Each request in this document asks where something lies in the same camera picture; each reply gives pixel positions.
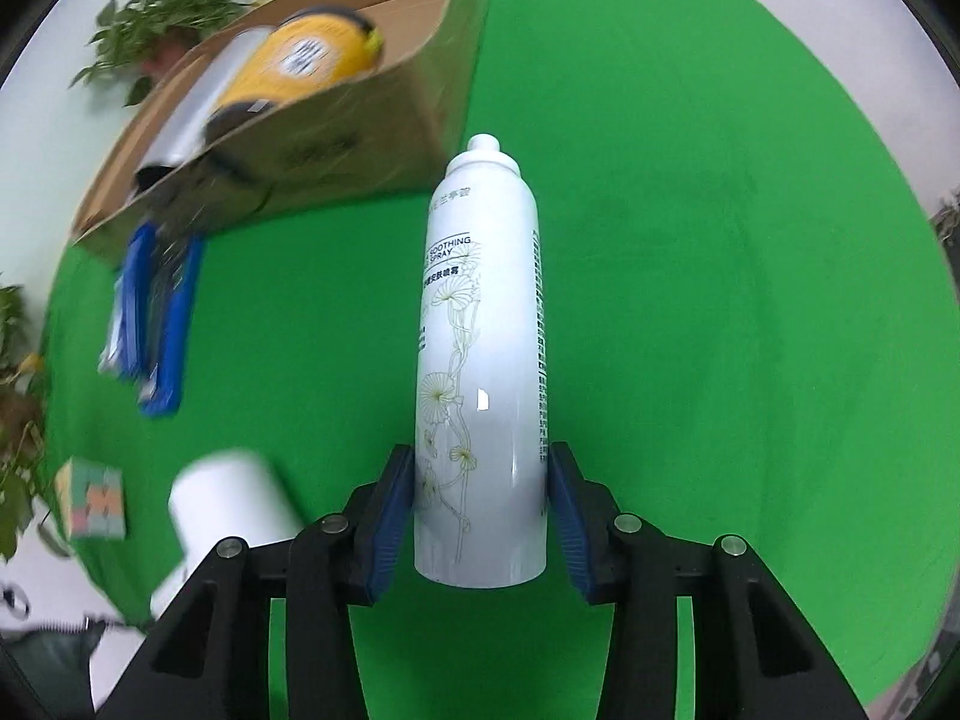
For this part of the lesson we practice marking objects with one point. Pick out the small potted plant brown pot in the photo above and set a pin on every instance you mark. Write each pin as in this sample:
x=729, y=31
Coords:
x=165, y=15

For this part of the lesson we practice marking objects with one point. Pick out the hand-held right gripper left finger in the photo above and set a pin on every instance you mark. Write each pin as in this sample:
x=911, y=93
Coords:
x=390, y=525

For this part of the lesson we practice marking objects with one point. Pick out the person's grey trouser leg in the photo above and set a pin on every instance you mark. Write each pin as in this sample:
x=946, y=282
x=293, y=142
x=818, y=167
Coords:
x=45, y=667

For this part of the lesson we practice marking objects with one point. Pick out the large leafy potted plant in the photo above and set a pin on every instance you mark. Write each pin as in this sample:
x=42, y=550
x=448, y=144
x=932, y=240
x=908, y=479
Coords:
x=15, y=405

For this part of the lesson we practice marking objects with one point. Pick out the silver metal can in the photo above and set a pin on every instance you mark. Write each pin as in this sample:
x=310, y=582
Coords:
x=195, y=105

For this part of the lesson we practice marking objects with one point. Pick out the dark glass cabinet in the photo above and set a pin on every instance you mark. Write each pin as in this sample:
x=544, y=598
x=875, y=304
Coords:
x=949, y=229

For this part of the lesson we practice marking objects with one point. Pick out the white handheld lint remover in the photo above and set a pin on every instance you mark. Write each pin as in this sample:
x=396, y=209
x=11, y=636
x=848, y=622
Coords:
x=225, y=510

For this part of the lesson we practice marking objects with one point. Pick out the shallow cardboard box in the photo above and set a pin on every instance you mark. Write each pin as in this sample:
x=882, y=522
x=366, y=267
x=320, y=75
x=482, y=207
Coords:
x=337, y=135

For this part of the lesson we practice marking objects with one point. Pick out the yellow label plastic jar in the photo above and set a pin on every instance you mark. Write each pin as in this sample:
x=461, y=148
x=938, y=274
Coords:
x=300, y=52

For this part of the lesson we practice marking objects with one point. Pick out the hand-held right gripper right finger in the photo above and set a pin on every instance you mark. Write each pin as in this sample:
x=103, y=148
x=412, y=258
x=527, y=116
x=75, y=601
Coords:
x=574, y=532

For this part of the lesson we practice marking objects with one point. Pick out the white spray bottle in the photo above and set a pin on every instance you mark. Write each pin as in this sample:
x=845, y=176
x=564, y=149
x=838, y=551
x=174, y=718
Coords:
x=480, y=315

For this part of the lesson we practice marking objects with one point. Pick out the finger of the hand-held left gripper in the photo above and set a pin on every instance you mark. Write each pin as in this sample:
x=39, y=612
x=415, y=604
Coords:
x=135, y=300
x=176, y=330

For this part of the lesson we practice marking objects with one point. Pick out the green tablecloth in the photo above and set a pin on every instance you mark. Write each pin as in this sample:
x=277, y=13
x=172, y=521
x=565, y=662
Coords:
x=712, y=277

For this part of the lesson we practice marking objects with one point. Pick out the pastel puzzle cube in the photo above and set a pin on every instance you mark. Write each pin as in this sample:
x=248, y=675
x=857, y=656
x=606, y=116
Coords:
x=90, y=499

